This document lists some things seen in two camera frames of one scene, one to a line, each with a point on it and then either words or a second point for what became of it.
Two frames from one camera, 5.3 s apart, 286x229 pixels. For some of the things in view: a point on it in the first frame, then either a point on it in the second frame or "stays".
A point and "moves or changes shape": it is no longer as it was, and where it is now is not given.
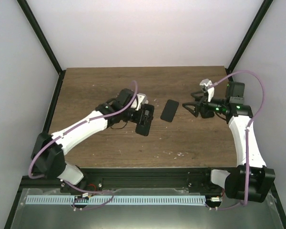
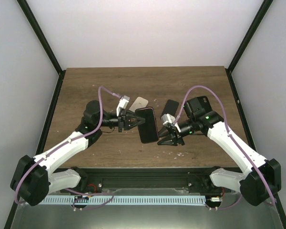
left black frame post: [45, 44] stays
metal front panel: [233, 214] stays
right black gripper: [197, 106] → [174, 134]
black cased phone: [147, 115] moves or changes shape
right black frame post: [257, 20] stays
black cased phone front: [169, 110] stays
